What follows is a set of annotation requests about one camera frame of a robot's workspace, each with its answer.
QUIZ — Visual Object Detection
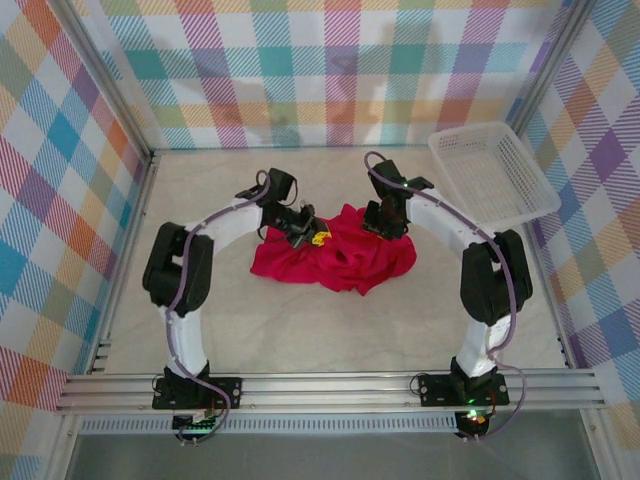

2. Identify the red t-shirt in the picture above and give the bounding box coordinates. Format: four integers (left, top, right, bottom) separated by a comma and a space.
249, 202, 419, 297

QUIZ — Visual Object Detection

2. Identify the white plastic mesh basket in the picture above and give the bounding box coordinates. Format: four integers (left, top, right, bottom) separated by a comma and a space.
427, 120, 562, 235

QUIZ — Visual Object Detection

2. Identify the right controller circuit board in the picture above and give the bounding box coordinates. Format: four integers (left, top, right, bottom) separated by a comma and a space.
455, 408, 490, 441

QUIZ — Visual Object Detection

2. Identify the controller circuit board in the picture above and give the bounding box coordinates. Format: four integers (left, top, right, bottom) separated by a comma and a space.
172, 412, 221, 444
455, 408, 490, 441

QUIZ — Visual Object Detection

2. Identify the left controller circuit board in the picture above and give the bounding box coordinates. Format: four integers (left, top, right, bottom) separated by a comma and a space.
172, 412, 221, 444

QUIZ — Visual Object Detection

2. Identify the aluminium mounting rail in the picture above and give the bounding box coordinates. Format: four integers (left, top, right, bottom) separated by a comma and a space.
54, 368, 607, 417

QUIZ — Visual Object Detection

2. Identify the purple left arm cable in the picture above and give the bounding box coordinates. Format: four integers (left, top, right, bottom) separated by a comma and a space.
167, 169, 281, 446

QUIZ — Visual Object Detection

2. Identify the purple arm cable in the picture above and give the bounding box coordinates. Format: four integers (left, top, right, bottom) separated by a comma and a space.
167, 169, 281, 446
363, 151, 530, 444

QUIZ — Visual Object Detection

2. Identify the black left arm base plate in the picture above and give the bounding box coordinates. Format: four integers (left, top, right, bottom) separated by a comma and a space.
151, 375, 244, 412

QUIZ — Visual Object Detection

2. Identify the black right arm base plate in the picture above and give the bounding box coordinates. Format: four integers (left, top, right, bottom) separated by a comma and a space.
416, 372, 511, 407

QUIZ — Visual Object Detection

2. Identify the slotted grey cable duct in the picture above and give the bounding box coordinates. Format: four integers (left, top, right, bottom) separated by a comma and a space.
79, 417, 461, 436

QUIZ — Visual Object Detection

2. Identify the aluminium frame post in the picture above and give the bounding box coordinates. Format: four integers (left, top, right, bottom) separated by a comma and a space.
507, 0, 601, 139
49, 0, 156, 159

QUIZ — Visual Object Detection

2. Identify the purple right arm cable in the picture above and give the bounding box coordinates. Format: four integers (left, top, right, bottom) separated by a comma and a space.
363, 151, 530, 444

